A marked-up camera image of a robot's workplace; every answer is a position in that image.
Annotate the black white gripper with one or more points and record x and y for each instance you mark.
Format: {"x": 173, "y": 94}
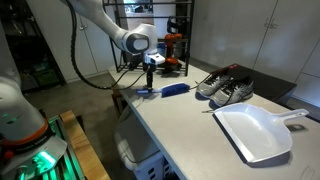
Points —
{"x": 153, "y": 60}

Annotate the blue white hand brush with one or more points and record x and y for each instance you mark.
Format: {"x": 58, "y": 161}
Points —
{"x": 175, "y": 89}

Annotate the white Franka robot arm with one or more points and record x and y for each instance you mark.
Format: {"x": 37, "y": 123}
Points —
{"x": 20, "y": 120}

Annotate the brown wooden stool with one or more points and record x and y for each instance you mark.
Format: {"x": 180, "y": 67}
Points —
{"x": 116, "y": 101}

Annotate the orange black power drill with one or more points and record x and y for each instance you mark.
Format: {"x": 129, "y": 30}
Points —
{"x": 173, "y": 38}

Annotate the grey running sneaker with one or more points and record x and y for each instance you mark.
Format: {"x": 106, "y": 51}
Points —
{"x": 235, "y": 93}
{"x": 213, "y": 85}

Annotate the white laundry basket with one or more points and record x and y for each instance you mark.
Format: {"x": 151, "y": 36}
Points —
{"x": 136, "y": 146}

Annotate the light wooden robot stand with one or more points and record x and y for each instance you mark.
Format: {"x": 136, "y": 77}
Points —
{"x": 86, "y": 150}

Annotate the green crate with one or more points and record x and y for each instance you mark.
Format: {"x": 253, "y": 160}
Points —
{"x": 46, "y": 77}

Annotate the white plastic dustpan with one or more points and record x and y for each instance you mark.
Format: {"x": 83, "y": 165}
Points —
{"x": 256, "y": 131}

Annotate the dark floor mat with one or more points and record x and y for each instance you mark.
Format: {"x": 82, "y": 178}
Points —
{"x": 270, "y": 83}

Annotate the dark storage shelf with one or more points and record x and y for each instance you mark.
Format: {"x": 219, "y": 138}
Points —
{"x": 33, "y": 50}

